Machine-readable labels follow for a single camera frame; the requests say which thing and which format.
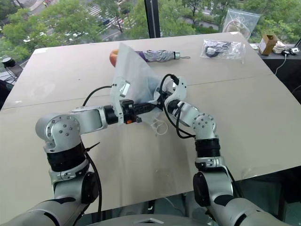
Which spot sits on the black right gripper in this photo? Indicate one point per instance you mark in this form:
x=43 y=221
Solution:
x=164 y=94

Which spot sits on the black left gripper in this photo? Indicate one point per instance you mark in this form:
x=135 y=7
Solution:
x=129 y=108

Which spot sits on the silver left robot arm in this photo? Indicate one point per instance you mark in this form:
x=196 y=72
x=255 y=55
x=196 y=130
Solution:
x=70 y=124

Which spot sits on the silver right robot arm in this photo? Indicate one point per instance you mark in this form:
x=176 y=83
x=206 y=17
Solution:
x=207 y=141

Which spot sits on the clear zip bag with items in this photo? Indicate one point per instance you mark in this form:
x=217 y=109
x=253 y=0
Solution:
x=238 y=23

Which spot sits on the folded grey purple umbrella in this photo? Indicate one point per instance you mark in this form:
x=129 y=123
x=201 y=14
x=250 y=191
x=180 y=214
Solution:
x=160 y=55

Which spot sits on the red apple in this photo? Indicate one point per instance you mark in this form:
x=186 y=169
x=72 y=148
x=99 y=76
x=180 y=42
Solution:
x=113 y=57

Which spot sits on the grey robot torso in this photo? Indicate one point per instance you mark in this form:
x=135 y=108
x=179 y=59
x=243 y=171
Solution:
x=150 y=220

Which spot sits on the small brown cardboard box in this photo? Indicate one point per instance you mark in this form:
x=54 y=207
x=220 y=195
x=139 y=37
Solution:
x=268 y=44

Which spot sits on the white cloth bundle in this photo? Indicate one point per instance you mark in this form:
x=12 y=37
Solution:
x=279 y=46

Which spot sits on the small black electronic device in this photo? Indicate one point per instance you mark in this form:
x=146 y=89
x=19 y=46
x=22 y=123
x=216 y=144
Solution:
x=290 y=51

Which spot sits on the black round device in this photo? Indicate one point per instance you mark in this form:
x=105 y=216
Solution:
x=8 y=62

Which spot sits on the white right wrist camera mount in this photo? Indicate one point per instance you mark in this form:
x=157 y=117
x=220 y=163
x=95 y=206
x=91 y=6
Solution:
x=180 y=88

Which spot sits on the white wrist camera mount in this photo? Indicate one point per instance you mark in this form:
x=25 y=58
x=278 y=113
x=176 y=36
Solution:
x=116 y=94
x=180 y=88

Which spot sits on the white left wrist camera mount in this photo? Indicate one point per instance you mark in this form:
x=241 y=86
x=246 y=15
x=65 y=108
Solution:
x=116 y=94

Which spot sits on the black window frame post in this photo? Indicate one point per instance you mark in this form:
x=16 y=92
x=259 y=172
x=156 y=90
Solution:
x=152 y=18

